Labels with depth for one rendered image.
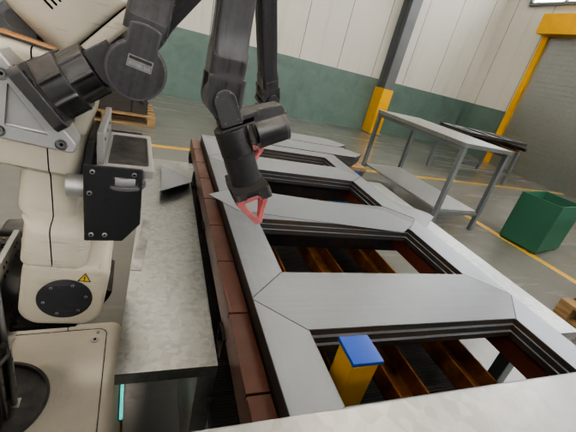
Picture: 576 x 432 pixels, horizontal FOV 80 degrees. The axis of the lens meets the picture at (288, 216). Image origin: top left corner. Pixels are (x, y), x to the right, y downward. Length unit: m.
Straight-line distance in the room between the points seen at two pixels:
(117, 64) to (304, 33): 8.06
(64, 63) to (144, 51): 0.10
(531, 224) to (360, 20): 6.18
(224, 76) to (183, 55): 7.35
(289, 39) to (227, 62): 7.85
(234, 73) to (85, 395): 1.03
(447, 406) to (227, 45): 0.52
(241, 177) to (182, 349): 0.42
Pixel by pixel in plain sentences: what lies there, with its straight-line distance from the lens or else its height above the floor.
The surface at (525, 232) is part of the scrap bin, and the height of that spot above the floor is 0.18.
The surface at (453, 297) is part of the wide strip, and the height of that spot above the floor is 0.86.
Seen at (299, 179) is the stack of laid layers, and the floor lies 0.84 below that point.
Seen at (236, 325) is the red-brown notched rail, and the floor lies 0.83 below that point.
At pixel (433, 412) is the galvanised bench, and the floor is 1.05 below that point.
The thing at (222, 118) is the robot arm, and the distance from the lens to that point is 0.57.
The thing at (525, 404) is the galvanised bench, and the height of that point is 1.05.
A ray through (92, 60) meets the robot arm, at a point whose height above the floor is 1.24.
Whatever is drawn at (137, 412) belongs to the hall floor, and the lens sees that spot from 1.58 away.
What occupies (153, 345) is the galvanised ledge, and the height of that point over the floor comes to 0.68.
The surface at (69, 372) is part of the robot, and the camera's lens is 1.35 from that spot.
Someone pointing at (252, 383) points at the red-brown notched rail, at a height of 0.83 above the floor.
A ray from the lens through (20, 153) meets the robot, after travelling 0.79.
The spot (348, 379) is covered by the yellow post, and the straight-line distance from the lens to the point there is 0.65.
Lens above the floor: 1.30
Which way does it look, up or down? 24 degrees down
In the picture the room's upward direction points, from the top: 14 degrees clockwise
